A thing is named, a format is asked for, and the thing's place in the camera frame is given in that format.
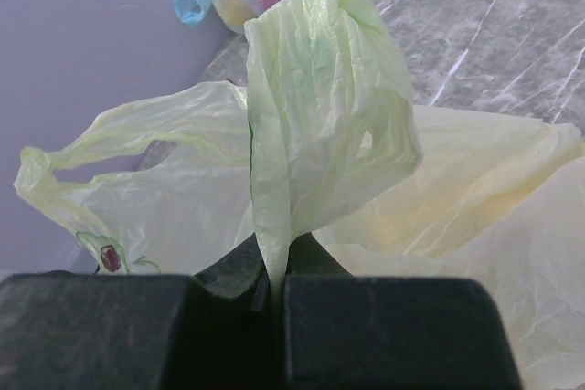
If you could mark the pale green plastic bag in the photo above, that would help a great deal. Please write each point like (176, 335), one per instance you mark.
(325, 138)

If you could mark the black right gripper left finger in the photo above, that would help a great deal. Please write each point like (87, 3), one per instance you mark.
(209, 331)

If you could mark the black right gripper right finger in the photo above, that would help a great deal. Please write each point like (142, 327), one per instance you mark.
(342, 331)

